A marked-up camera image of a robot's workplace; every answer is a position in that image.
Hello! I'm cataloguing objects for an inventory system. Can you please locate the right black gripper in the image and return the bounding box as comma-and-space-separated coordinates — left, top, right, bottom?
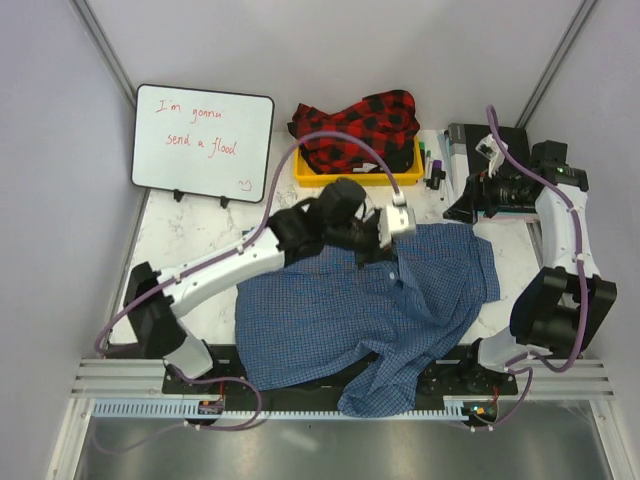
443, 161, 532, 225

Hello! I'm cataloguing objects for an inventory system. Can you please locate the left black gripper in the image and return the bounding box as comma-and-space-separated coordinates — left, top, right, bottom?
326, 208, 398, 270

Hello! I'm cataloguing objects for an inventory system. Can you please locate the blue checkered long sleeve shirt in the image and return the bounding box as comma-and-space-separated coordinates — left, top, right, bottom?
235, 223, 501, 418

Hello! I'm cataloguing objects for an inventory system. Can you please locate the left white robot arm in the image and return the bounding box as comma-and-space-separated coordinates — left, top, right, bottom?
124, 179, 392, 393

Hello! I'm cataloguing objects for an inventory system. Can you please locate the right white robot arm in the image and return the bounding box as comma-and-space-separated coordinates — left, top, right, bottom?
443, 134, 617, 394

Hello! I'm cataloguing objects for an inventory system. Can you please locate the black notebook stack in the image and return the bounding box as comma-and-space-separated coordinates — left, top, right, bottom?
446, 122, 539, 221

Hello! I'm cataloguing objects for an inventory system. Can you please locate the purple cap marker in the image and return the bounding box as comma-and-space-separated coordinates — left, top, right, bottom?
425, 159, 446, 191

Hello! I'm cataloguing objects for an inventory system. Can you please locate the yellow plastic bin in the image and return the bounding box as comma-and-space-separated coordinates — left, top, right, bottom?
292, 137, 425, 188

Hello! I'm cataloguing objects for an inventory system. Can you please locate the red black plaid shirt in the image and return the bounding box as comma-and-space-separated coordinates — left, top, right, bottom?
287, 90, 420, 175

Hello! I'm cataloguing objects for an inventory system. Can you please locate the white dry-erase board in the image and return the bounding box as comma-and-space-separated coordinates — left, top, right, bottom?
131, 84, 275, 204

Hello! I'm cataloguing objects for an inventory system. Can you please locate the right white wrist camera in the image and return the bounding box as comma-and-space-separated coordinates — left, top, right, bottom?
475, 133, 508, 178

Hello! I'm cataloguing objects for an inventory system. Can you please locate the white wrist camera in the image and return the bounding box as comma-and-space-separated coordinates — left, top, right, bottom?
475, 133, 508, 178
378, 191, 416, 249

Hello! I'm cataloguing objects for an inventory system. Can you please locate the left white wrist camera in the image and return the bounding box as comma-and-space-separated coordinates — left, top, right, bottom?
378, 191, 416, 249

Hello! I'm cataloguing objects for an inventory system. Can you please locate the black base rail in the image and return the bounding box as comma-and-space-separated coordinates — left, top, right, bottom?
162, 344, 518, 412

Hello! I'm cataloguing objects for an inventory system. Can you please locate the white slotted cable duct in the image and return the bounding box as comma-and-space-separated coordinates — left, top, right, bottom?
91, 398, 469, 421

